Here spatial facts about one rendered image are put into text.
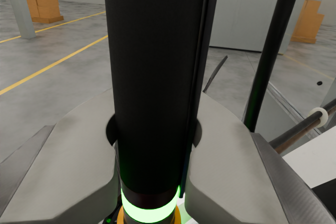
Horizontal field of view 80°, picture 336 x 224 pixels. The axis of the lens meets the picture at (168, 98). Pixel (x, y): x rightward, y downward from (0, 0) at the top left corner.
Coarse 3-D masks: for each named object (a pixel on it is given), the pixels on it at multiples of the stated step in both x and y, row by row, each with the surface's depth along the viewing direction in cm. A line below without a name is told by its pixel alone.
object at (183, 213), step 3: (180, 204) 17; (183, 204) 17; (180, 207) 17; (183, 207) 17; (180, 210) 17; (183, 210) 17; (180, 213) 17; (183, 213) 17; (186, 213) 17; (183, 216) 16; (186, 216) 16; (189, 216) 17; (183, 219) 16; (186, 219) 16; (189, 219) 16; (183, 222) 16
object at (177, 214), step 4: (176, 204) 15; (120, 208) 14; (176, 208) 14; (120, 212) 14; (176, 212) 14; (120, 216) 14; (176, 216) 14; (120, 220) 13; (176, 220) 13; (180, 220) 14
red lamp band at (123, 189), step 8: (120, 176) 11; (176, 184) 11; (128, 192) 10; (136, 192) 10; (168, 192) 10; (176, 192) 11; (128, 200) 11; (136, 200) 10; (144, 200) 10; (152, 200) 10; (160, 200) 10; (168, 200) 11
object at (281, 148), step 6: (330, 114) 33; (318, 120) 30; (312, 126) 29; (300, 132) 27; (306, 132) 28; (294, 138) 26; (282, 144) 25; (288, 144) 25; (276, 150) 24; (282, 150) 25
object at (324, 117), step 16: (288, 0) 11; (272, 16) 12; (288, 16) 12; (272, 32) 12; (272, 48) 13; (272, 64) 13; (256, 80) 14; (256, 96) 15; (256, 112) 15; (320, 112) 30; (272, 144) 23
